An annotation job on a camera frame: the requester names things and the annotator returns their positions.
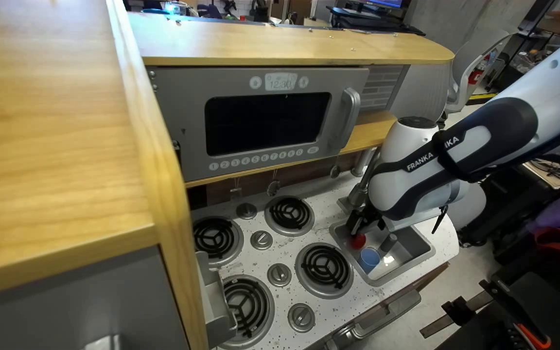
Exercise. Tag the stove burner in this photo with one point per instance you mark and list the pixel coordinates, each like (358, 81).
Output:
(251, 306)
(323, 271)
(288, 217)
(218, 238)

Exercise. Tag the grey toy faucet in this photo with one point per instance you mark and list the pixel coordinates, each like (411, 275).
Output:
(358, 170)

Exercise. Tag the red ball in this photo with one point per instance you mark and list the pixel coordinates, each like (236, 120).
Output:
(358, 242)

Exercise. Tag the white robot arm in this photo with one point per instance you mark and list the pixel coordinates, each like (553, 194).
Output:
(421, 172)

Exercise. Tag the back left stove burner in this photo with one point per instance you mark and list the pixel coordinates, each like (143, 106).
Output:
(218, 238)

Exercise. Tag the blue cup in sink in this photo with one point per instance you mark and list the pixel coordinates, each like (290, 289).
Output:
(368, 260)

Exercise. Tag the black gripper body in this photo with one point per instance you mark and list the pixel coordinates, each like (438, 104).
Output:
(362, 219)

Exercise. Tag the grey toy microwave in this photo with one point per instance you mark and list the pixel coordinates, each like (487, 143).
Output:
(238, 120)

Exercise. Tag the front left stove burner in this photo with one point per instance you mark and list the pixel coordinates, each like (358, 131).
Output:
(251, 306)

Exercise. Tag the front right stove burner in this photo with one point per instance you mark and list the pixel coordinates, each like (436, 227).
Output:
(323, 271)

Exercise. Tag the grey toy sink basin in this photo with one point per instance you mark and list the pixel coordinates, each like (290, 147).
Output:
(399, 252)

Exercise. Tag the back right stove burner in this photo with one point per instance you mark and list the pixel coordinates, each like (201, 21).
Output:
(288, 217)

